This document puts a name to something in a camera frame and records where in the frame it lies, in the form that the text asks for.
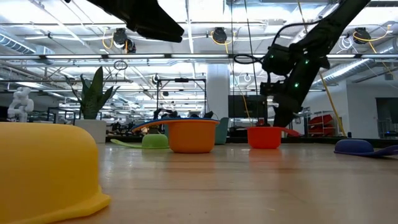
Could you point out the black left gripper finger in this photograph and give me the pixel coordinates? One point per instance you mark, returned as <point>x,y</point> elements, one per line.
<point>143,15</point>

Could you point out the teal plastic basket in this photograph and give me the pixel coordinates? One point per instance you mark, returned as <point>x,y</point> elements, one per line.
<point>221,132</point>

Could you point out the silver ventilation duct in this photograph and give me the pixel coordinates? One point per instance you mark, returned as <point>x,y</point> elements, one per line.
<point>357,68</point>

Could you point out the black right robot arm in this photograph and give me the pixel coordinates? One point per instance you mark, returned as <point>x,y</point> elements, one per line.
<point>335,21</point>

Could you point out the long ceiling light strip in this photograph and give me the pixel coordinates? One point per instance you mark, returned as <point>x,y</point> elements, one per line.
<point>140,56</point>

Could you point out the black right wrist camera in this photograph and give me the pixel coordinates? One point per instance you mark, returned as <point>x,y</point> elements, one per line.
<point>276,59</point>

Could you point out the green plastic bowl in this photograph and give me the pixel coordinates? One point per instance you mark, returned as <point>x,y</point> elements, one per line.
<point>46,171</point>

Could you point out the black aluminium table frame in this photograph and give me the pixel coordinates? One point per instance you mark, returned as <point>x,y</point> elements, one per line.
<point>311,140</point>

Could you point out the black monitor screen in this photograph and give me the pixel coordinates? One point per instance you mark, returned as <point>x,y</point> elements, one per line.
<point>245,105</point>

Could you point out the large orange measuring cup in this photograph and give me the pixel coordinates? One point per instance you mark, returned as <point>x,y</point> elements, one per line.
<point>191,137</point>

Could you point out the white plant pot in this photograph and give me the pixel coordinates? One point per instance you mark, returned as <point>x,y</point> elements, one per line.
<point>94,129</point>

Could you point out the red measuring cup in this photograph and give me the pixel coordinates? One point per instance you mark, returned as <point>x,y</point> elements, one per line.
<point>264,138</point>

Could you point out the white robot figure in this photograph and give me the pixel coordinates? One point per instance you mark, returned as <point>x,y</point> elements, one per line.
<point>21,104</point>

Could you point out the red storage bins shelf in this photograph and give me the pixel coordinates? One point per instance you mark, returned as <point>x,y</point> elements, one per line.
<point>321,119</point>

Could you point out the black metal gantry frame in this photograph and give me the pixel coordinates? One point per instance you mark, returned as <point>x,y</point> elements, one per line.
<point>182,80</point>

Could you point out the white pillar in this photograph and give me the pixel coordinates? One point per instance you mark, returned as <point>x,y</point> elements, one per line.
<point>217,90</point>

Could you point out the dark purple measuring cup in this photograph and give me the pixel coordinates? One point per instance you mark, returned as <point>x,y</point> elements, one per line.
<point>354,146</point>

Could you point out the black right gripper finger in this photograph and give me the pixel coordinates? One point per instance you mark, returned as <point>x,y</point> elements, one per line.
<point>283,115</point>

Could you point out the green snake plant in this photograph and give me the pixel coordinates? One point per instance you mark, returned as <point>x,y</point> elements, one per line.
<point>93,99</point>

